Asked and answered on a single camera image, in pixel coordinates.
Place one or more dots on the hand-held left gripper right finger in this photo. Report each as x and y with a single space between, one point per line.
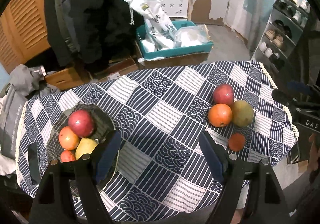
212 156

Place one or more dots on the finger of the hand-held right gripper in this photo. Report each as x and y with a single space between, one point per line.
282 96

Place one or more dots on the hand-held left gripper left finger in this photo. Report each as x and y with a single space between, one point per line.
107 159

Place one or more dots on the yellow-green pear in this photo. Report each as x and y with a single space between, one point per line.
85 147
242 113

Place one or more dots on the small tangerine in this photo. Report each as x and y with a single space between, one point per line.
236 142
67 156

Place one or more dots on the orange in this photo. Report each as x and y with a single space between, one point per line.
220 115
68 138

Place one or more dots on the red apple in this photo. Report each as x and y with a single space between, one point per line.
223 94
81 124

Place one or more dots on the dark olive cloth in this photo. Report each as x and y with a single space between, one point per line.
310 59

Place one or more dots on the white shoes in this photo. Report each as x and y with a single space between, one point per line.
266 49

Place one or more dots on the tan shoes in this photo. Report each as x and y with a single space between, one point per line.
274 37

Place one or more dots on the blue white patterned tablecloth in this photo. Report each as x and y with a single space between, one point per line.
160 119

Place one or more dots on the black shoes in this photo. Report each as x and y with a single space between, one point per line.
282 27

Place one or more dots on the white shoe rack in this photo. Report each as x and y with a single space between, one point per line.
267 26

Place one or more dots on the black phone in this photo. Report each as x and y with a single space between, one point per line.
33 164

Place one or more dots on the white green sneaker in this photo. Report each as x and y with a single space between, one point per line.
297 15

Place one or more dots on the flat cardboard box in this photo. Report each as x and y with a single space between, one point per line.
117 70

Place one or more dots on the wooden drawer box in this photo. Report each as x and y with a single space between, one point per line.
66 79

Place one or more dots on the grey metal pipe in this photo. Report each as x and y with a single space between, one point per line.
255 1

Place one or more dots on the brown cardboard box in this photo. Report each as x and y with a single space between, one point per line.
175 61

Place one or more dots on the grey fabric storage bag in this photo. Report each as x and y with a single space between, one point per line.
10 119

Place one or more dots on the clear plastic bag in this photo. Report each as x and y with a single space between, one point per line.
191 36

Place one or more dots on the grey clothes pile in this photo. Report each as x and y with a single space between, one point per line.
30 81

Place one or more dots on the teal plastic crate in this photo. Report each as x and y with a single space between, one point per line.
175 52

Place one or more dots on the white lattice basket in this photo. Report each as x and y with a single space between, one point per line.
176 5

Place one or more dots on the black hooded coat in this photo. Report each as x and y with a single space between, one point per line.
105 14

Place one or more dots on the white printed rice bag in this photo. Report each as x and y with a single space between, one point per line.
152 14

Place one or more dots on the grey hanging jacket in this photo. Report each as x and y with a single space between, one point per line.
63 9

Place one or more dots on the wooden louvered wardrobe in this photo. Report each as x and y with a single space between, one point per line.
22 26

